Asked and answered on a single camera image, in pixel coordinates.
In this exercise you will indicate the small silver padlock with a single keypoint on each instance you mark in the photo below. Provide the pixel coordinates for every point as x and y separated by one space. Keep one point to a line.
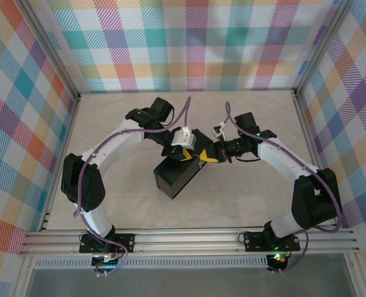
199 162

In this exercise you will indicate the black box with painted lid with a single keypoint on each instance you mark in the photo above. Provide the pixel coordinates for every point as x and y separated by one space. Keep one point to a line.
177 179

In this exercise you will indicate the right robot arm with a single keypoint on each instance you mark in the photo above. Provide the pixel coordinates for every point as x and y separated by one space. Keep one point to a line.
282 157

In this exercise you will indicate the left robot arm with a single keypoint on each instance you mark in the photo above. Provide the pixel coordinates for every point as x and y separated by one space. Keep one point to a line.
108 142

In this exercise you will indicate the electronics board with orange connector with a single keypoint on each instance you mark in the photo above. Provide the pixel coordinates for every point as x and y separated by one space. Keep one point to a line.
279 260

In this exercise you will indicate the electronics board with white connector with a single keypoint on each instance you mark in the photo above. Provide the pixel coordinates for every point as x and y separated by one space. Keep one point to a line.
107 264

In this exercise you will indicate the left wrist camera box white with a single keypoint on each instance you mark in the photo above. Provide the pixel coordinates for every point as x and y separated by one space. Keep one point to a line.
183 139

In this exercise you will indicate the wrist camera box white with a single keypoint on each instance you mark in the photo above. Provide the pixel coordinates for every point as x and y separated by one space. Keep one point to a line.
183 139
218 130

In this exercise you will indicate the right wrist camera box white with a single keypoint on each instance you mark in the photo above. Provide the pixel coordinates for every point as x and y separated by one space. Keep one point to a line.
218 130

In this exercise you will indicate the aluminium table side rail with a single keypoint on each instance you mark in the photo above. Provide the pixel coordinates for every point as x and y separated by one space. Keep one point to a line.
306 130
68 136

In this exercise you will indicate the long aluminium mounting rail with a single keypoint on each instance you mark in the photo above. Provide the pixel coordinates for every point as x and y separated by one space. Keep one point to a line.
186 241

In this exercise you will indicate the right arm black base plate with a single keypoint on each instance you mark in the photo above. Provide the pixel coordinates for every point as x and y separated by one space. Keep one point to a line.
252 241

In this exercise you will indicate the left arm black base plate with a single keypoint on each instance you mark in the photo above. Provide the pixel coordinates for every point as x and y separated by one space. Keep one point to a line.
125 242

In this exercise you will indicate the aluminium frame post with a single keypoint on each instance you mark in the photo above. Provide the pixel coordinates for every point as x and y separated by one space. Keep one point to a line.
320 46
51 52

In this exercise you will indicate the aluminium frame leg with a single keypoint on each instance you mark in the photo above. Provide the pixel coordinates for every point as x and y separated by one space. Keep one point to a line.
23 278
354 275

